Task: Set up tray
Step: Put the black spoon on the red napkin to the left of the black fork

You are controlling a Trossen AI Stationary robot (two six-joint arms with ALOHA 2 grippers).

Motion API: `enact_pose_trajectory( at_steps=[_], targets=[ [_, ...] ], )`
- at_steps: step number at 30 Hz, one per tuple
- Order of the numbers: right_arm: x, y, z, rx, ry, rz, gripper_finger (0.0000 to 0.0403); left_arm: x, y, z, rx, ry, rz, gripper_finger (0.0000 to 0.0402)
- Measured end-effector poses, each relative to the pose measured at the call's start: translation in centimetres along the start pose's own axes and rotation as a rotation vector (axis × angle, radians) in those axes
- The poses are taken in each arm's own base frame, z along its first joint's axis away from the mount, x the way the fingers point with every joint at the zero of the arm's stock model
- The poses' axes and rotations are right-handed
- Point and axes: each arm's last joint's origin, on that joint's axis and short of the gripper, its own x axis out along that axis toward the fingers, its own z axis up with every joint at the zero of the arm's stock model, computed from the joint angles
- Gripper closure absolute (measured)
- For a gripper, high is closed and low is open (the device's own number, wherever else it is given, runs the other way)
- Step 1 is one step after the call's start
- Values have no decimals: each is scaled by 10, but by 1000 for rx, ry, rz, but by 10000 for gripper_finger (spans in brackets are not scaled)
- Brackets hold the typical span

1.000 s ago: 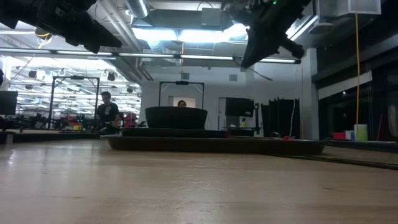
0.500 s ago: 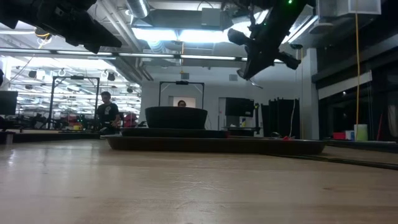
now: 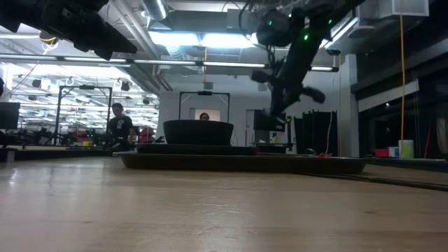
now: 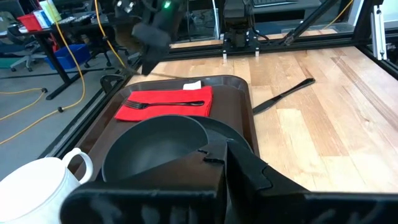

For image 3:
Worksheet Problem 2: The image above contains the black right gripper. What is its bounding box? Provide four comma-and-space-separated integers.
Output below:
250, 41, 326, 118

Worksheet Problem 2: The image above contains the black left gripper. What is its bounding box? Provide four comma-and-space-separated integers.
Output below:
40, 6, 138, 61

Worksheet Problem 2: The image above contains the black bowl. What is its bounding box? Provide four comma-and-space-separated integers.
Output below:
162, 119, 235, 146

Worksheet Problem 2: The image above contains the black round plate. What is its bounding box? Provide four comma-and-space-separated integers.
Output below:
135, 143, 259, 157

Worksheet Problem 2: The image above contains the brown plastic tray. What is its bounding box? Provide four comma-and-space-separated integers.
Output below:
113, 151, 368, 175

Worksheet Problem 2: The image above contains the black monitor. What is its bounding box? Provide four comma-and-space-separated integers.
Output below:
0, 101, 21, 130
253, 109, 287, 133

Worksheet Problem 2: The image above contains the black curtain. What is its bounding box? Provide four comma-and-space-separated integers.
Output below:
293, 111, 339, 158

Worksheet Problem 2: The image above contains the long ceiling light bar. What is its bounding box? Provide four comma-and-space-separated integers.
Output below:
0, 54, 340, 73

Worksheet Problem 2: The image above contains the red chair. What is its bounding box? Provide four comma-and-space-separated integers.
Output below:
139, 126, 155, 144

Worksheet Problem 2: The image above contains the pale green cylinder container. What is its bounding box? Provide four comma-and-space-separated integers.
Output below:
398, 139, 415, 161

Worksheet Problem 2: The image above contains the silver ventilation duct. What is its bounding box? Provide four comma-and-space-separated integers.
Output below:
141, 0, 169, 22

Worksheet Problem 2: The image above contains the yellow ceiling cord reel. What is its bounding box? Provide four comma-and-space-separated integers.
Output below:
38, 30, 59, 46

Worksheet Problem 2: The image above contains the black aluminium table frame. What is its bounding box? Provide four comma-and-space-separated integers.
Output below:
0, 146, 448, 172

